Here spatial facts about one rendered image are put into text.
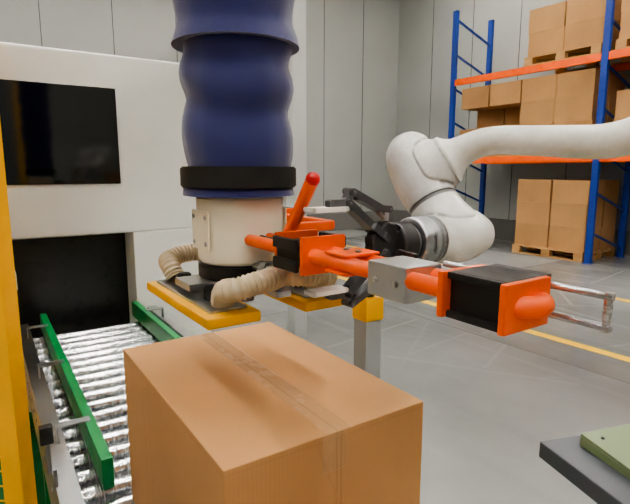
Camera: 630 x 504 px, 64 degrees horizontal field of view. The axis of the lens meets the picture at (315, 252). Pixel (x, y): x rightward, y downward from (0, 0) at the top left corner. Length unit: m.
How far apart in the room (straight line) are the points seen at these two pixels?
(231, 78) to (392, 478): 0.77
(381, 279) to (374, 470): 0.44
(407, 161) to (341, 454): 0.56
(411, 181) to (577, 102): 7.77
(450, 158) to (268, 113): 0.36
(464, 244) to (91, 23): 9.22
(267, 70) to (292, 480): 0.69
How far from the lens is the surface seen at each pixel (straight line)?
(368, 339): 1.52
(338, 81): 11.92
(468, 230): 0.97
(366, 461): 0.95
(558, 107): 8.86
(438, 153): 1.02
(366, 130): 12.32
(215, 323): 0.85
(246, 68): 0.93
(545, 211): 8.88
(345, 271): 0.69
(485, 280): 0.52
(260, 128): 0.92
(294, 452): 0.84
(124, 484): 1.57
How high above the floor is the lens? 1.37
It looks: 9 degrees down
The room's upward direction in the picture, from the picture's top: straight up
